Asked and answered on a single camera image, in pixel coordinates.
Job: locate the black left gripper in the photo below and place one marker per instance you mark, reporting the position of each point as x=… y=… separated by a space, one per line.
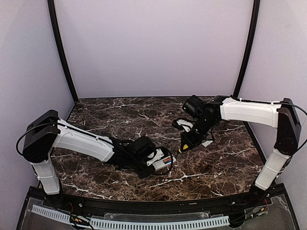
x=146 y=171

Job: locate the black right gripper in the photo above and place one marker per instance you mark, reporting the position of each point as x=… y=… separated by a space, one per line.
x=191 y=138

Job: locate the white battery cover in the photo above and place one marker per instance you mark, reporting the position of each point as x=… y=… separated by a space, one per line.
x=207 y=143

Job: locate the yellow handled screwdriver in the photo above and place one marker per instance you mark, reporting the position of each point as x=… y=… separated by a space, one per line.
x=183 y=148

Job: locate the white remote control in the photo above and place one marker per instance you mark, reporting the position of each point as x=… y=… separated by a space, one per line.
x=162 y=163

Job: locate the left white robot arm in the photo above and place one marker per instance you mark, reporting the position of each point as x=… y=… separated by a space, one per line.
x=49 y=132

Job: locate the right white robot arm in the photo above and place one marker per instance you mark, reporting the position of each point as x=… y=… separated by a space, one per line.
x=279 y=115

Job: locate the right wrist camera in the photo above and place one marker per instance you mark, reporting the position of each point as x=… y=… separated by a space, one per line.
x=183 y=124

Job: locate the black front rail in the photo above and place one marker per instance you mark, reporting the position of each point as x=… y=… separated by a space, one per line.
x=232 y=205

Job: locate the white slotted cable duct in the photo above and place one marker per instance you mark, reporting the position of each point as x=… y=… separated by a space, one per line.
x=112 y=221

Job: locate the right black frame post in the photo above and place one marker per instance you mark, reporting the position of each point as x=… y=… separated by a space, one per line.
x=248 y=48

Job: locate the black frame post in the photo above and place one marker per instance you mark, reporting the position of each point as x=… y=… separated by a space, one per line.
x=248 y=48
x=60 y=49

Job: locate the left black frame post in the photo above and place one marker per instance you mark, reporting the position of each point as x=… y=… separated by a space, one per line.
x=60 y=49

